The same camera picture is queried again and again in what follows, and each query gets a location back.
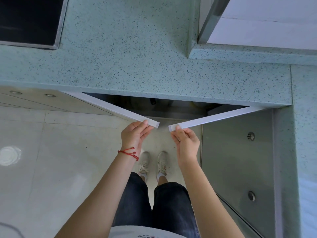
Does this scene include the person's right hand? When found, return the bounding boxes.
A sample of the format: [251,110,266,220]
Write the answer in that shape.
[170,125,200,167]

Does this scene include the person's left hand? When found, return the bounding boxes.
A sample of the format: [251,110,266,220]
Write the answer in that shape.
[121,120,155,157]

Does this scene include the white cabinet door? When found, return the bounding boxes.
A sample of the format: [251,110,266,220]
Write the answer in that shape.
[169,105,267,133]
[62,91,160,129]

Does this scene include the person's left forearm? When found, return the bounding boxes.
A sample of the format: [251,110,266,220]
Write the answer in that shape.
[54,149,140,238]

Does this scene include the person's right forearm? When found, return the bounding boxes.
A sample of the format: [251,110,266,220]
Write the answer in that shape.
[178,162,246,238]

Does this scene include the white right sneaker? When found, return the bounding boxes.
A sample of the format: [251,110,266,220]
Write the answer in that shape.
[157,151,170,183]

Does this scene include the white sneaker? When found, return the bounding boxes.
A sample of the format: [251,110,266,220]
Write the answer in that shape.
[138,151,152,183]
[157,151,170,183]

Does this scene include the white left sneaker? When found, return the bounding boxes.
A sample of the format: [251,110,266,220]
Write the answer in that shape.
[138,151,152,183]

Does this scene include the stainless steel cabinet door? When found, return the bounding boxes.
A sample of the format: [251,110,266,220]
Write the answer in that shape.
[201,109,275,238]

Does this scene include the dark blue jeans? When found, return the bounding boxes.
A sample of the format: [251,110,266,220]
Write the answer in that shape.
[111,172,201,238]

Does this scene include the white shirt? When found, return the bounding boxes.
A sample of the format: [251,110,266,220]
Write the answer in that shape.
[108,225,189,238]

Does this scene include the beige drawer front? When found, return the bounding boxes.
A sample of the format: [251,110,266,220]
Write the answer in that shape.
[0,87,113,116]

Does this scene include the black glass cooktop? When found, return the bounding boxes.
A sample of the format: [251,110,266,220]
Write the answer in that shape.
[0,0,69,50]

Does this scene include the red string bracelet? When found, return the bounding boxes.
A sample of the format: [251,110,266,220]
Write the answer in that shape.
[118,147,139,161]

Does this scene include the thin grey cable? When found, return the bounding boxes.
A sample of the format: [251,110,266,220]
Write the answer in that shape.
[0,222,23,238]

